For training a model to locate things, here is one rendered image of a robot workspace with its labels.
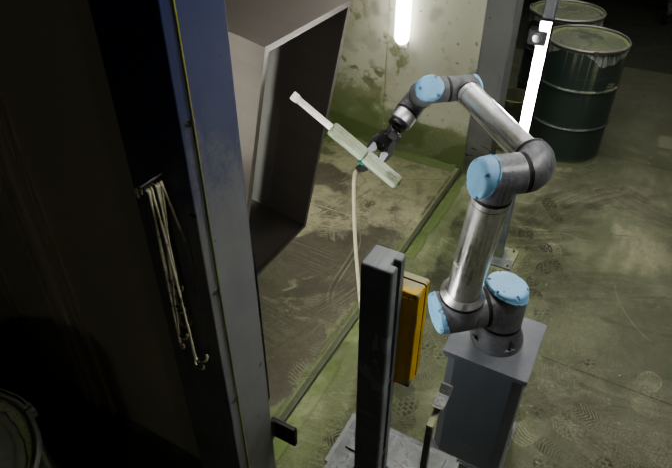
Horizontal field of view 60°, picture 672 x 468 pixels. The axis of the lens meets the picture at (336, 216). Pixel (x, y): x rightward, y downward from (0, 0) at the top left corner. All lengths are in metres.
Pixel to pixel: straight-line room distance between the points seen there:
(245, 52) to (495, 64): 2.33
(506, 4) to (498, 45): 0.25
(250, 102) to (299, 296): 1.49
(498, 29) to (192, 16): 2.93
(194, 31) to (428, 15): 2.97
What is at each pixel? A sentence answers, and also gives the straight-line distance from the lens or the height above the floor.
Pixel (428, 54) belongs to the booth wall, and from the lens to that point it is 4.11.
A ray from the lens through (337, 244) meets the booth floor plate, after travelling 3.55.
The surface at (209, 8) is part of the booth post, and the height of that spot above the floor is 1.94.
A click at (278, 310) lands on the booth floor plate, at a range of 3.15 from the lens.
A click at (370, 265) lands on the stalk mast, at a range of 0.97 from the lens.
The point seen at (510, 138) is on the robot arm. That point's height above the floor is 1.45.
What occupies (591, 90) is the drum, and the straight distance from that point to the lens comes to 4.47.
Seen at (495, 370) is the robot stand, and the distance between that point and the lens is 2.18.
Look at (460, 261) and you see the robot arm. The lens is 1.84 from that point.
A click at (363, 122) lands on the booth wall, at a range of 4.52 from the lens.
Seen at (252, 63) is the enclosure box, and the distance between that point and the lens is 1.94.
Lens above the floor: 2.28
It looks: 36 degrees down
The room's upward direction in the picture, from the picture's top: straight up
